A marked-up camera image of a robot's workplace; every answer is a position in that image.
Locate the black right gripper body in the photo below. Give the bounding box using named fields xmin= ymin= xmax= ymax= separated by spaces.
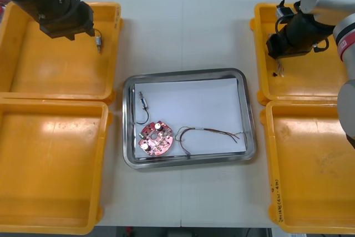
xmin=265 ymin=32 xmax=316 ymax=60

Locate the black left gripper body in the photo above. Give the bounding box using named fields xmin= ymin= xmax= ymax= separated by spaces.
xmin=38 ymin=0 xmax=95 ymax=41

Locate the short multicolour wire harness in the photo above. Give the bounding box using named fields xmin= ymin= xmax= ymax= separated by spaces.
xmin=272 ymin=58 xmax=287 ymax=78

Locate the steel tray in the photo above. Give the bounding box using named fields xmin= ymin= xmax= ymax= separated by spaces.
xmin=122 ymin=67 xmax=257 ymax=169

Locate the small metal solenoid blue label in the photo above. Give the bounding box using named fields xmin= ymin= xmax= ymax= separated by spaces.
xmin=133 ymin=90 xmax=152 ymax=125

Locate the white paper sheet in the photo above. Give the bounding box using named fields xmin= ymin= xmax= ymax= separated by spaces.
xmin=134 ymin=78 xmax=249 ymax=159

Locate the yellow-orange plastic bin with handwriting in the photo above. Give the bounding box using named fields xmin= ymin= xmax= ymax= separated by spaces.
xmin=260 ymin=99 xmax=355 ymax=235

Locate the round red circuit board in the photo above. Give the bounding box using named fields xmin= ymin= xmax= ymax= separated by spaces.
xmin=137 ymin=120 xmax=176 ymax=157

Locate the long multicolour wire harness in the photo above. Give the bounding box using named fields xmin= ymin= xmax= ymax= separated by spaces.
xmin=175 ymin=126 xmax=249 ymax=157

